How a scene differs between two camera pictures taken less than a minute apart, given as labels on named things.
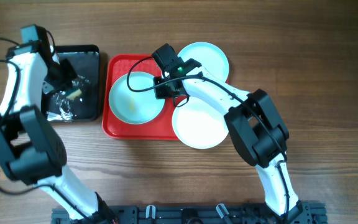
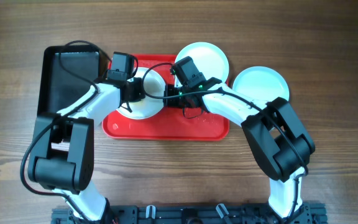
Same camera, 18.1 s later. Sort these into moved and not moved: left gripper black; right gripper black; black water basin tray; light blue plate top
Moved: right gripper black; left gripper black
Not moved: black water basin tray; light blue plate top
